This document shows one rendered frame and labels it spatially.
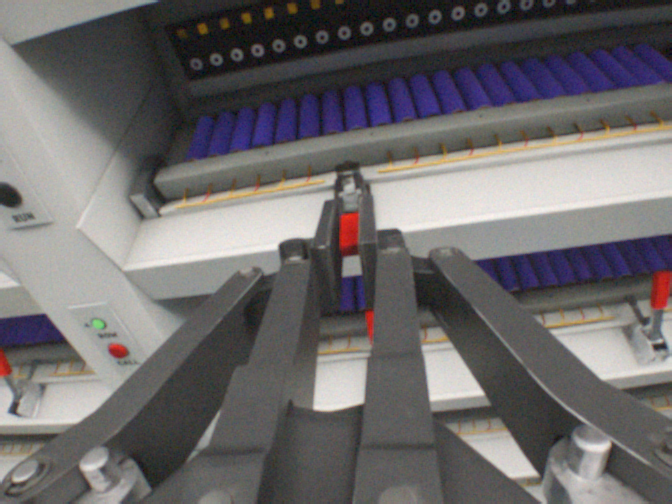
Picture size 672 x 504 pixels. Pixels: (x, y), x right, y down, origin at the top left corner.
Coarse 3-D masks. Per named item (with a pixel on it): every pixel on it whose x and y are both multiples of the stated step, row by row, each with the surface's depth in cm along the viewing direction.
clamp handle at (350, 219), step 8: (344, 184) 24; (352, 184) 24; (344, 192) 25; (352, 192) 25; (344, 200) 24; (352, 200) 24; (344, 208) 23; (352, 208) 23; (344, 216) 22; (352, 216) 22; (344, 224) 21; (352, 224) 21; (344, 232) 20; (352, 232) 20; (344, 240) 20; (352, 240) 19; (344, 248) 19; (352, 248) 19; (344, 256) 20
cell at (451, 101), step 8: (440, 72) 33; (448, 72) 33; (432, 80) 33; (440, 80) 32; (448, 80) 32; (440, 88) 32; (448, 88) 31; (456, 88) 31; (440, 96) 31; (448, 96) 30; (456, 96) 30; (440, 104) 31; (448, 104) 30; (456, 104) 29; (464, 104) 30; (448, 112) 30
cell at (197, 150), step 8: (200, 120) 35; (208, 120) 35; (200, 128) 34; (208, 128) 34; (192, 136) 34; (200, 136) 33; (208, 136) 34; (192, 144) 33; (200, 144) 33; (208, 144) 34; (192, 152) 32; (200, 152) 32; (184, 160) 32
